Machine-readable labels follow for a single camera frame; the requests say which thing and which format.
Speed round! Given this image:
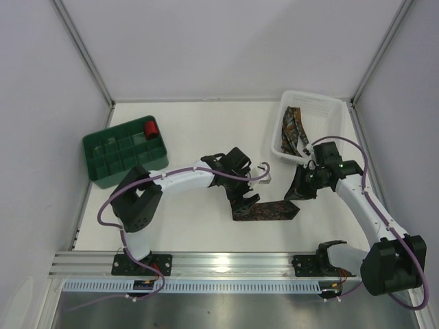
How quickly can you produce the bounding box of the dark brown patterned tie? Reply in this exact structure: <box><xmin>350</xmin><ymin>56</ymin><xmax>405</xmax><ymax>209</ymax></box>
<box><xmin>242</xmin><ymin>200</ymin><xmax>300</xmax><ymax>222</ymax></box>

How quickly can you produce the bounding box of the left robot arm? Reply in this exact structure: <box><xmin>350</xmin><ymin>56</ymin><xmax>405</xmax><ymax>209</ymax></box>
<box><xmin>110</xmin><ymin>147</ymin><xmax>270</xmax><ymax>261</ymax></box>

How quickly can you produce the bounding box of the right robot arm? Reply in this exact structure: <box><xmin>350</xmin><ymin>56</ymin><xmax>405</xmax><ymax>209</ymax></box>
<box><xmin>284</xmin><ymin>139</ymin><xmax>427</xmax><ymax>296</ymax></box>

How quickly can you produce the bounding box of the orange blue patterned tie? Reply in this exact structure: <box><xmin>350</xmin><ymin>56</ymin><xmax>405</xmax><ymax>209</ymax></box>
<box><xmin>281</xmin><ymin>106</ymin><xmax>309</xmax><ymax>157</ymax></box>

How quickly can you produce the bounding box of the white plastic basket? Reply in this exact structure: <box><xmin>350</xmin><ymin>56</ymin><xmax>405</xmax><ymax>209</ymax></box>
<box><xmin>270</xmin><ymin>90</ymin><xmax>347</xmax><ymax>165</ymax></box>

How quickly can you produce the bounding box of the red rolled tie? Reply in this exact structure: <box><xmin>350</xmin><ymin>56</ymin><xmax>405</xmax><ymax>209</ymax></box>
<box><xmin>143</xmin><ymin>120</ymin><xmax>160</xmax><ymax>141</ymax></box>

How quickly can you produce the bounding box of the green compartment tray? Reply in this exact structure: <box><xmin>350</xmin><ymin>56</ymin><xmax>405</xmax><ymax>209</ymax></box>
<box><xmin>82</xmin><ymin>115</ymin><xmax>169</xmax><ymax>189</ymax></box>

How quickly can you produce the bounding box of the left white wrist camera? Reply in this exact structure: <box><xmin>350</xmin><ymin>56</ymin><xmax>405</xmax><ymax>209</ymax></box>
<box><xmin>249</xmin><ymin>162</ymin><xmax>272</xmax><ymax>187</ymax></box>

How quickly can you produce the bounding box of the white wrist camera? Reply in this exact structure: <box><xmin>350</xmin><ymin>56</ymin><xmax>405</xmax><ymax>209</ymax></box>
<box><xmin>249</xmin><ymin>162</ymin><xmax>272</xmax><ymax>187</ymax></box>
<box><xmin>302</xmin><ymin>143</ymin><xmax>313</xmax><ymax>158</ymax></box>

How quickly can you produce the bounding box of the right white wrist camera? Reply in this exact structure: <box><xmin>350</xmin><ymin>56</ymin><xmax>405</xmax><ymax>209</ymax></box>
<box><xmin>302</xmin><ymin>143</ymin><xmax>313</xmax><ymax>158</ymax></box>

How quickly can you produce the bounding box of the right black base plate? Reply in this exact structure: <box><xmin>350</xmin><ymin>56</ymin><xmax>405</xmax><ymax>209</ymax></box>
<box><xmin>292</xmin><ymin>254</ymin><xmax>340</xmax><ymax>278</ymax></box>

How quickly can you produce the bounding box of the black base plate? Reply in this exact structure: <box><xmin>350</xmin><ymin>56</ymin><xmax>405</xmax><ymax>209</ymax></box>
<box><xmin>292</xmin><ymin>254</ymin><xmax>340</xmax><ymax>278</ymax></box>
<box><xmin>111</xmin><ymin>254</ymin><xmax>173</xmax><ymax>277</ymax></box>

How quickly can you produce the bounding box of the white slotted cable duct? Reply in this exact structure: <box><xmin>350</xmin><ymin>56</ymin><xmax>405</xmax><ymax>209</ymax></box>
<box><xmin>62</xmin><ymin>279</ymin><xmax>322</xmax><ymax>295</ymax></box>

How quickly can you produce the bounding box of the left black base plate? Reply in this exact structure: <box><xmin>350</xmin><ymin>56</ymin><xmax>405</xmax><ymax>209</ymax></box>
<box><xmin>111</xmin><ymin>254</ymin><xmax>173</xmax><ymax>277</ymax></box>

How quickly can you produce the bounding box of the aluminium mounting rail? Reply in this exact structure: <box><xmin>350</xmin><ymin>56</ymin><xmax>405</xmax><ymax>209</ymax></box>
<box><xmin>47</xmin><ymin>250</ymin><xmax>423</xmax><ymax>279</ymax></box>

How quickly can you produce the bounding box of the left aluminium frame post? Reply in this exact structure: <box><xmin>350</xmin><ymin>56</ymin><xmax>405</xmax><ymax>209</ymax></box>
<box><xmin>50</xmin><ymin>0</ymin><xmax>115</xmax><ymax>109</ymax></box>

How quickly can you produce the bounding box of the aluminium frame post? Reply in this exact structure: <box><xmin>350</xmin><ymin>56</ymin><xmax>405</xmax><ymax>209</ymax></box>
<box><xmin>50</xmin><ymin>0</ymin><xmax>115</xmax><ymax>109</ymax></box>
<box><xmin>351</xmin><ymin>0</ymin><xmax>416</xmax><ymax>107</ymax></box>

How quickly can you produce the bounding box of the right aluminium frame post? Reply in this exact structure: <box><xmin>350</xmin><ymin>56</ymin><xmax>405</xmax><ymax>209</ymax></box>
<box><xmin>351</xmin><ymin>0</ymin><xmax>416</xmax><ymax>107</ymax></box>

